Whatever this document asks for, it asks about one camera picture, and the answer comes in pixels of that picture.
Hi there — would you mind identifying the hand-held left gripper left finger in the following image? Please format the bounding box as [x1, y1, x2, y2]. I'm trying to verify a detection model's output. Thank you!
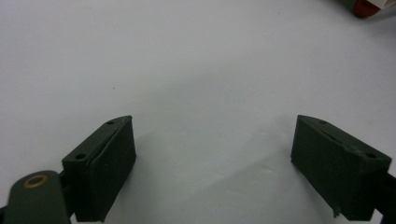
[61, 115, 137, 223]

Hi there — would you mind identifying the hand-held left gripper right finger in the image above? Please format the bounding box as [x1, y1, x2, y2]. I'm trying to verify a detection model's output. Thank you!
[290, 114, 392, 222]

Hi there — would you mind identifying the cream roll-top box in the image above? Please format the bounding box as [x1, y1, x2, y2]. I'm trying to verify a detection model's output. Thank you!
[337, 0, 396, 19]

